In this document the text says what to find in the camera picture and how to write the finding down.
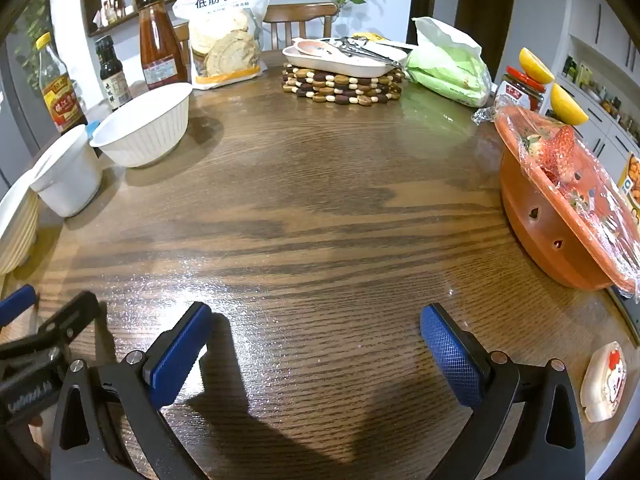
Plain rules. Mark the yellow-capped vinegar bottle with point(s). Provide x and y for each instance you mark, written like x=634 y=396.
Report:
x=60 y=100

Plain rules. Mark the white fluted bowl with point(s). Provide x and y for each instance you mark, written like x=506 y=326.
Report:
x=145 y=135

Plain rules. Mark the beaded wooden trivet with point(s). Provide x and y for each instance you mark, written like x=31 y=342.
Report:
x=340 y=87

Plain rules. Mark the wooden chair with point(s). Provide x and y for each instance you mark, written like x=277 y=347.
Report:
x=181 y=35
x=300 y=12

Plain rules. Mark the yellow nut box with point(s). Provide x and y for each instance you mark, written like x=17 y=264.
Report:
x=631 y=175

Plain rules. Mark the white oblong tray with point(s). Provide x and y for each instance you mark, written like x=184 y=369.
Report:
x=350 y=67

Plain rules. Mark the row of cabinet pantry jars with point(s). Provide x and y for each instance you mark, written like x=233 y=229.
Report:
x=600 y=100

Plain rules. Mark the orange colander basket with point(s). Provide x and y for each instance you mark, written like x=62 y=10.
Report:
x=540 y=230

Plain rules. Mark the yellow lemon half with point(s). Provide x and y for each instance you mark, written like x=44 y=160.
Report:
x=535 y=67
x=567 y=107

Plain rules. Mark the white cabinet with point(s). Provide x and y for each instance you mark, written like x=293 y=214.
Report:
x=600 y=25

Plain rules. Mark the grey fridge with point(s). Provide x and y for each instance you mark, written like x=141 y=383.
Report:
x=15 y=125

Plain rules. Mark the large white ribbed bowl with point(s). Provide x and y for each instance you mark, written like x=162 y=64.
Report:
x=15 y=230

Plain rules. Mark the green plastic bag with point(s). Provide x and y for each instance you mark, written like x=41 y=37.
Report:
x=445 y=70

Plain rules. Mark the red sauce bottle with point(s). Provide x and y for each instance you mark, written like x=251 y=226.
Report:
x=160 y=45

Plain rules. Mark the red strawberry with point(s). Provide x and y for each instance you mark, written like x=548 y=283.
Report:
x=562 y=152

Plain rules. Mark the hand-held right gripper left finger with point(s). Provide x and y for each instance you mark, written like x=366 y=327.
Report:
x=180 y=355

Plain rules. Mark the yellow snack packet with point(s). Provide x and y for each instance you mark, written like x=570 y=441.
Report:
x=367 y=36

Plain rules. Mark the deep white bowl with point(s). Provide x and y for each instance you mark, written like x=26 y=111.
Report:
x=70 y=180

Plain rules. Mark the red-lidded sauce jar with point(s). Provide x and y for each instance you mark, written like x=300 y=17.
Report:
x=525 y=92

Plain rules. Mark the small dark soy sauce bottle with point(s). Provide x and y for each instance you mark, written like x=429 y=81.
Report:
x=112 y=75

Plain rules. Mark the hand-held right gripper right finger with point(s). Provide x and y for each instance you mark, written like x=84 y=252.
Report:
x=450 y=355

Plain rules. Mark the dark door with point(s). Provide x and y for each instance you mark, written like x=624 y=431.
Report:
x=485 y=10

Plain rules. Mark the pink spoon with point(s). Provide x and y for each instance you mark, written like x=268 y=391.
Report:
x=310 y=49

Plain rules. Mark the flour bag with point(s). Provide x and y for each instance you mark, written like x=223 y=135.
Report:
x=225 y=25

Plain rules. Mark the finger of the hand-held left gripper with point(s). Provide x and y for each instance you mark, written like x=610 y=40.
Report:
x=17 y=305
x=75 y=312

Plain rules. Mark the hanging green vine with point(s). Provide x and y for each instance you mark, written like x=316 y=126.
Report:
x=32 y=25

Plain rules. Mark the clear plastic wrap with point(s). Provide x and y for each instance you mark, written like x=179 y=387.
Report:
x=600 y=185

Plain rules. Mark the small white snack packet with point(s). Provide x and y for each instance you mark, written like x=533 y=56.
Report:
x=602 y=385

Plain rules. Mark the metal cutlery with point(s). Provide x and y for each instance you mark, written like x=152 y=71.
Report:
x=360 y=50

